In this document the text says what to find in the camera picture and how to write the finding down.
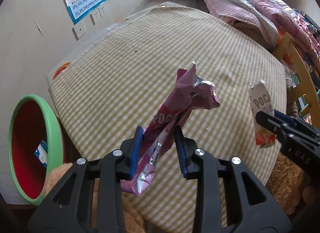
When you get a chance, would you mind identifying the pocky snack packet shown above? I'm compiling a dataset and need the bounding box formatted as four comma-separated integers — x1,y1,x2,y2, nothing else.
248,80,276,148

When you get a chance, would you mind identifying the white blue milk carton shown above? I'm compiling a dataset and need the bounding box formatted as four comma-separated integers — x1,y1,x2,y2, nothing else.
34,140,48,168

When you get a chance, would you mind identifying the maroon pocky foil wrapper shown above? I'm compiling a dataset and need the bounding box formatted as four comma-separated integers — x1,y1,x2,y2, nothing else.
121,63,220,196

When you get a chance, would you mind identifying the brown plush toy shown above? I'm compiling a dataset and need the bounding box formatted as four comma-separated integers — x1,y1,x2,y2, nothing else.
43,162,148,233

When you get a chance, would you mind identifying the green rimmed red bin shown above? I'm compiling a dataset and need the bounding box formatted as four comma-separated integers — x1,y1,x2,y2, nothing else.
8,94,64,206

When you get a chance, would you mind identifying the pink quilt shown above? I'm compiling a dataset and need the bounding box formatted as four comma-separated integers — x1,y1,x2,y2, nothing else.
248,0,319,71

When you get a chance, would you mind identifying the bed with plaid sheet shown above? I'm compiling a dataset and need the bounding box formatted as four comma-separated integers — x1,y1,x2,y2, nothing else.
204,0,317,51

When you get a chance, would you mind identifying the checkered yellow mat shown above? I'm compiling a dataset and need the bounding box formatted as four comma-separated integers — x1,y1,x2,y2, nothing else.
48,5,288,233

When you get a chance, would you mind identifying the wooden chair frame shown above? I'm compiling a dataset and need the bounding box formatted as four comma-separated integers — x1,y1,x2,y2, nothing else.
272,32,319,128

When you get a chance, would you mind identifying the wall socket plate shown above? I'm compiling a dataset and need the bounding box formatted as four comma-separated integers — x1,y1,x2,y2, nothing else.
72,22,86,41

